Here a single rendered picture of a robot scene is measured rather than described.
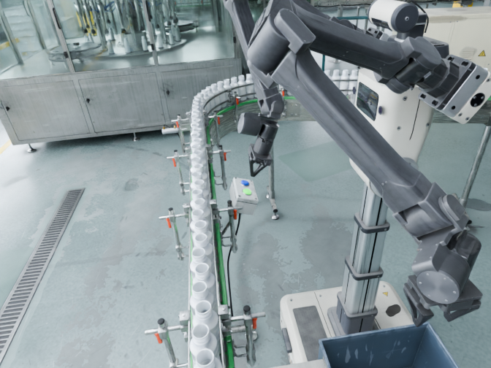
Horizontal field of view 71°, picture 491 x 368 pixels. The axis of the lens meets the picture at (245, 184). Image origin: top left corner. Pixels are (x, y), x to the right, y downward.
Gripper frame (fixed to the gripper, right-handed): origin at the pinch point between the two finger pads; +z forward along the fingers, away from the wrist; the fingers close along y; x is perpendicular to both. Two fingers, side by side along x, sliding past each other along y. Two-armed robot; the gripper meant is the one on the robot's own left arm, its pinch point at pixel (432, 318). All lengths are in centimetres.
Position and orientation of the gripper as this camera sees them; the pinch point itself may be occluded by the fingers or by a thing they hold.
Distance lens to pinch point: 78.1
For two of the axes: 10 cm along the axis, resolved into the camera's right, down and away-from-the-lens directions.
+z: 0.5, 8.5, 5.3
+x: -1.4, -5.2, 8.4
